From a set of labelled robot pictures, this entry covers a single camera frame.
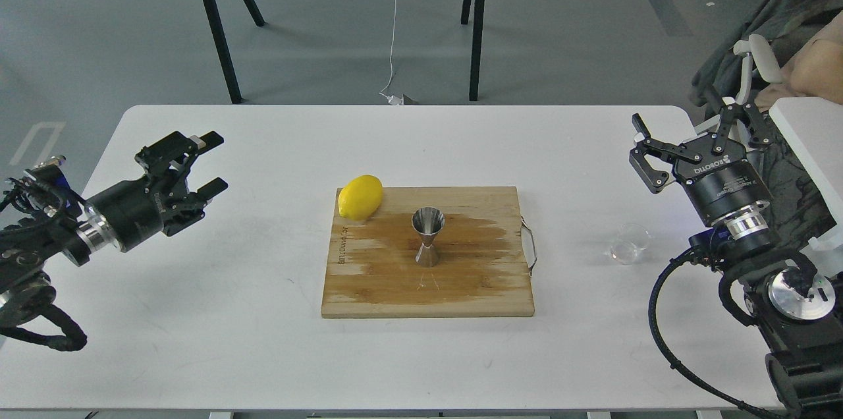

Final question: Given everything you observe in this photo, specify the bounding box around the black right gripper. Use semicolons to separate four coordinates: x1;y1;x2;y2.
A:
629;86;778;227

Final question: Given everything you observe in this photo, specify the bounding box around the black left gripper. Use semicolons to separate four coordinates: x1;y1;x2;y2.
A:
84;131;229;253

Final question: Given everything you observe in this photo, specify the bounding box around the clear glass measuring cup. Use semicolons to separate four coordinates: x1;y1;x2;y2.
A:
606;222;653;265

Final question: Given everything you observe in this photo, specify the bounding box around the steel double jigger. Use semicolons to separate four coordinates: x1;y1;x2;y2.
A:
412;206;445;267

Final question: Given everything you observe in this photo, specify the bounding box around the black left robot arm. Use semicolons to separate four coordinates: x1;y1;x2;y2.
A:
1;131;228;352

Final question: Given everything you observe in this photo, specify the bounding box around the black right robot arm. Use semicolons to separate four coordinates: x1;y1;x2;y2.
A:
629;86;842;418

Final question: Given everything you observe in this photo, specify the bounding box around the person forearm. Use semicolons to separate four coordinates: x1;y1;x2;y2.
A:
755;24;842;112

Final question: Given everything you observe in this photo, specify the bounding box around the white office chair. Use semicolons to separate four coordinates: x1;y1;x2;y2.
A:
693;34;843;255

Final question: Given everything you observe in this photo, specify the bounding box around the white side table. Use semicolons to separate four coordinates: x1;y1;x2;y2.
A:
769;97;842;224

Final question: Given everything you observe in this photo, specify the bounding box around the yellow lemon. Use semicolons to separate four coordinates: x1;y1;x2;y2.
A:
337;174;383;221

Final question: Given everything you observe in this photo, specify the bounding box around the grey jacket on chair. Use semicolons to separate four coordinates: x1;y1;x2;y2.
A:
688;0;842;107

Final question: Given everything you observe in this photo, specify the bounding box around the wooden cutting board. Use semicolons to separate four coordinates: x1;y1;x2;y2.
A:
320;186;535;319

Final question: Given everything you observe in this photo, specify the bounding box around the white hanging cable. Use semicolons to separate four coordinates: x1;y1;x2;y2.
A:
379;0;405;106

